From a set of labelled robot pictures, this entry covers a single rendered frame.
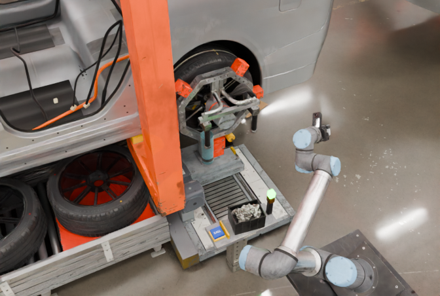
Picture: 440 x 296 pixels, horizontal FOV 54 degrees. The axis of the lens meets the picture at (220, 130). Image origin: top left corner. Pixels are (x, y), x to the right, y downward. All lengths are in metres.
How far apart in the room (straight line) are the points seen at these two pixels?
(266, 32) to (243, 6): 0.28
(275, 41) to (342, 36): 2.62
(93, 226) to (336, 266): 1.50
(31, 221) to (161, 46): 1.50
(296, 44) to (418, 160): 1.62
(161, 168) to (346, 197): 1.72
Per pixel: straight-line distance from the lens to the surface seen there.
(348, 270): 2.48
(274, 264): 2.01
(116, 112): 2.79
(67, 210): 2.94
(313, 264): 2.50
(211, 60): 2.80
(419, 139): 4.32
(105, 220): 2.90
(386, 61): 5.23
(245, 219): 2.70
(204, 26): 2.66
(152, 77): 2.03
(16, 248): 2.96
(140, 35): 1.90
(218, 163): 3.42
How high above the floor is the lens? 2.73
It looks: 43 degrees down
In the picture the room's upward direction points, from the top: straight up
